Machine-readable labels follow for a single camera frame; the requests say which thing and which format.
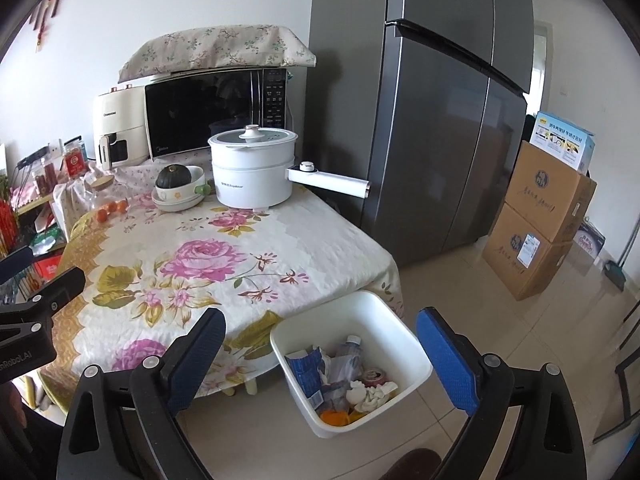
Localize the black microwave oven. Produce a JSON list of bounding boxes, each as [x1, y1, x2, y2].
[[145, 67, 291, 162]]

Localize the dark dustpan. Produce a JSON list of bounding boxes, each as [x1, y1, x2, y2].
[[602, 262, 627, 291]]

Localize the plain white bowl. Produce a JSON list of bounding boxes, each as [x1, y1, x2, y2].
[[151, 192, 201, 213]]

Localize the glass jar of red sticks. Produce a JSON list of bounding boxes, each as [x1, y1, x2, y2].
[[31, 160, 64, 196]]

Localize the glass pot lid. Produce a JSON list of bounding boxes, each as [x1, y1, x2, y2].
[[208, 125, 299, 149]]

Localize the blue milk carton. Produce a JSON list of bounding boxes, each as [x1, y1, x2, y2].
[[285, 347, 331, 409]]

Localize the brown slipper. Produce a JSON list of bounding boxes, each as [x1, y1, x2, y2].
[[385, 449, 444, 480]]

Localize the blue and white box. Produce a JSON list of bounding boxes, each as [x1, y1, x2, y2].
[[530, 112, 596, 171]]

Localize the white printed bag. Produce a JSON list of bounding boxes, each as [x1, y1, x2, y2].
[[575, 222, 606, 264]]

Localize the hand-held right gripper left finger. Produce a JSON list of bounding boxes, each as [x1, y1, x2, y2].
[[56, 307, 227, 480]]

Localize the clear plastic bottle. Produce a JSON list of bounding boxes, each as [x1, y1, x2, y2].
[[330, 335, 364, 382]]

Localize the cream air fryer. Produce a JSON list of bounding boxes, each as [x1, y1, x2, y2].
[[92, 86, 151, 171]]

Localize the black metal frame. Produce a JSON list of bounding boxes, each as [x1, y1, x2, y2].
[[592, 300, 640, 447]]

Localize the floral cloth cover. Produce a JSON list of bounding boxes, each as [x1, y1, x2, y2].
[[118, 24, 317, 84]]

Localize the glass jar with wooden lid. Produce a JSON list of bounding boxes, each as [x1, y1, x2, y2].
[[82, 167, 131, 224]]

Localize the red box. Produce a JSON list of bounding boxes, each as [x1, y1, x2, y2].
[[30, 255, 66, 281]]

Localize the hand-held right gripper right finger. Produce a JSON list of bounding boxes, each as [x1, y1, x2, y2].
[[416, 306, 588, 480]]

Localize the white electric cooking pot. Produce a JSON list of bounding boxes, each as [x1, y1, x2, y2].
[[207, 125, 372, 210]]

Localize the green packet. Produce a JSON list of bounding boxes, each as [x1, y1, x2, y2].
[[30, 227, 66, 256]]

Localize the red wall decoration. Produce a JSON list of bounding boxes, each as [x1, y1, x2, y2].
[[27, 0, 82, 54]]

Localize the red label glass jar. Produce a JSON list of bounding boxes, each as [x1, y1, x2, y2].
[[62, 139, 90, 179]]

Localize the white flowered bowl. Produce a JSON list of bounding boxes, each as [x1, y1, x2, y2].
[[152, 165, 214, 204]]

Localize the grey refrigerator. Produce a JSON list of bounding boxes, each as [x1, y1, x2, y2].
[[307, 0, 534, 269]]

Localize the white paper towel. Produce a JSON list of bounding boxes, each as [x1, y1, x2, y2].
[[347, 380, 399, 414]]

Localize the white plastic bin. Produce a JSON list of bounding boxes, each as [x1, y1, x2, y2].
[[270, 290, 434, 439]]

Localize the round orange peel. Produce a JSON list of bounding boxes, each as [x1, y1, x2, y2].
[[320, 409, 369, 426]]

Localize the green pumpkin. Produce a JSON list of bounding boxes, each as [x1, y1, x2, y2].
[[155, 164, 194, 190]]

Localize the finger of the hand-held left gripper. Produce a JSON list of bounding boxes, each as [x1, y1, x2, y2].
[[0, 246, 35, 286], [0, 266, 86, 331]]

